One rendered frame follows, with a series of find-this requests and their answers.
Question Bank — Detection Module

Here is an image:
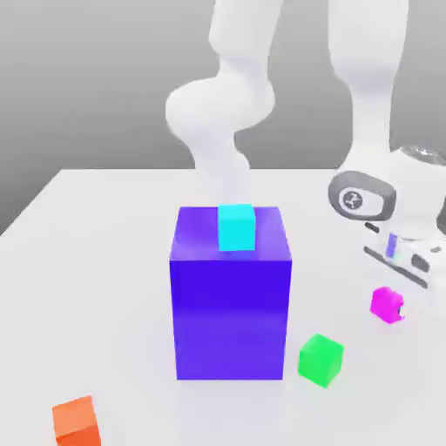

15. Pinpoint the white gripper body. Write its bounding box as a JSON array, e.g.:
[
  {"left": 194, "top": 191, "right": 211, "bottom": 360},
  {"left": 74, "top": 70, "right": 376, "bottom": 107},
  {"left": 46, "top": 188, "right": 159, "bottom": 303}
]
[{"left": 362, "top": 244, "right": 446, "bottom": 314}]

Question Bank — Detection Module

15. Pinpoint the small magenta cube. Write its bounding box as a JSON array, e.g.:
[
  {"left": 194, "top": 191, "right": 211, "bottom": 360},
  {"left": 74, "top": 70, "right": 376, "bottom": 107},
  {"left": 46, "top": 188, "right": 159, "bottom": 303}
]
[{"left": 369, "top": 286, "right": 406, "bottom": 326}]

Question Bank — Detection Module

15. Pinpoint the small green cube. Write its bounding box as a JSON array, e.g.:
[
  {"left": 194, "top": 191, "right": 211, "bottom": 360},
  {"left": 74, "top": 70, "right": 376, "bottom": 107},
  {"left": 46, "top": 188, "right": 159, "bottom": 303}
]
[{"left": 297, "top": 333, "right": 346, "bottom": 389}]

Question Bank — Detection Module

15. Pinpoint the small cyan cube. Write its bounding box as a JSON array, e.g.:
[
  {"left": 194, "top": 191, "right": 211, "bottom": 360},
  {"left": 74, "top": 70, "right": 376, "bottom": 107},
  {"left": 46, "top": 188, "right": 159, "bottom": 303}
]
[{"left": 217, "top": 204, "right": 257, "bottom": 253}]

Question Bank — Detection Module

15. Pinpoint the small orange cube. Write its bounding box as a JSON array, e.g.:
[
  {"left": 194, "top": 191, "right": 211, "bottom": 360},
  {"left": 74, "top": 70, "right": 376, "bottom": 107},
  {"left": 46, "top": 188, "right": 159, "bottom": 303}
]
[{"left": 51, "top": 395, "right": 103, "bottom": 446}]

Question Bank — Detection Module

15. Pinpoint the large purple box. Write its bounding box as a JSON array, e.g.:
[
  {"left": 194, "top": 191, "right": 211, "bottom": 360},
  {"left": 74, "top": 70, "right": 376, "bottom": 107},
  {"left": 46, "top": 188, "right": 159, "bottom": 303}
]
[{"left": 169, "top": 206, "right": 293, "bottom": 382}]

